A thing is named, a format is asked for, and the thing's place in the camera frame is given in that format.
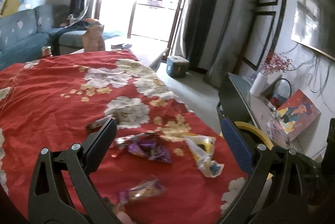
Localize yellow pillow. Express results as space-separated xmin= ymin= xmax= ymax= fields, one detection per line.
xmin=0 ymin=0 xmax=22 ymax=17

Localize clear purple snack packet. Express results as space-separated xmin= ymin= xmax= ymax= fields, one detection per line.
xmin=119 ymin=179 xmax=167 ymax=204

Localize black ring stand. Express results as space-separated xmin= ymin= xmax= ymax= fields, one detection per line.
xmin=273 ymin=78 xmax=292 ymax=107

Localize white vase red flowers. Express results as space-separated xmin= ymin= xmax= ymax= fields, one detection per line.
xmin=262 ymin=53 xmax=292 ymax=77

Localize yellow rimmed trash bin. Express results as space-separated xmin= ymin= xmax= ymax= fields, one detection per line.
xmin=234 ymin=121 xmax=274 ymax=159

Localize dark clothes heap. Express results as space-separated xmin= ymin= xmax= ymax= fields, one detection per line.
xmin=59 ymin=18 xmax=101 ymax=31

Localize red floral blanket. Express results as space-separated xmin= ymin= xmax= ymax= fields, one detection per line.
xmin=0 ymin=50 xmax=249 ymax=224

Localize person's left hand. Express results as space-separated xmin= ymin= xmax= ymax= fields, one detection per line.
xmin=115 ymin=210 xmax=134 ymax=224

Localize blue storage box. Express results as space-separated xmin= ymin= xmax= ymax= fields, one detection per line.
xmin=167 ymin=56 xmax=190 ymax=79

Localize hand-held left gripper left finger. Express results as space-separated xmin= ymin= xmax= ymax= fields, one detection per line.
xmin=28 ymin=118 xmax=121 ymax=224

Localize wall mounted television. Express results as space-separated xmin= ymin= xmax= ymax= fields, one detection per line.
xmin=290 ymin=0 xmax=335 ymax=61

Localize television cable bundle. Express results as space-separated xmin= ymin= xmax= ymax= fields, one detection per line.
xmin=288 ymin=54 xmax=335 ymax=107

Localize clear plastic bag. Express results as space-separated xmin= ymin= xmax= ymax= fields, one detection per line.
xmin=265 ymin=119 xmax=285 ymax=141

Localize blue grey heart sofa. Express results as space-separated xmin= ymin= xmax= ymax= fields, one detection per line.
xmin=0 ymin=4 xmax=124 ymax=75

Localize colourful canvas painting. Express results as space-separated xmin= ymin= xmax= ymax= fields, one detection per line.
xmin=276 ymin=89 xmax=322 ymax=142

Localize grey standing air conditioner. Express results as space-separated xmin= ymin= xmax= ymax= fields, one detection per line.
xmin=204 ymin=0 xmax=262 ymax=89

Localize dark television stand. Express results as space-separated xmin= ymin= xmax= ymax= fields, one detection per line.
xmin=217 ymin=73 xmax=323 ymax=162

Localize purple foil wrapper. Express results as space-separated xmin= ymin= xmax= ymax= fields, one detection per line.
xmin=128 ymin=134 xmax=172 ymax=163

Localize silver wrapper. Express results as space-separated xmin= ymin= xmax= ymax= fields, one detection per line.
xmin=113 ymin=131 xmax=161 ymax=149

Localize yellow white plastic wrapper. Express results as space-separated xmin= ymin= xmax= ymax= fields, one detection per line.
xmin=183 ymin=134 xmax=225 ymax=178

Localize light coffee table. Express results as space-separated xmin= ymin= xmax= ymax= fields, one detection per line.
xmin=111 ymin=42 xmax=170 ymax=74

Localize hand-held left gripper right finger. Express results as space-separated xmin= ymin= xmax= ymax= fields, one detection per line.
xmin=209 ymin=117 xmax=309 ymax=224

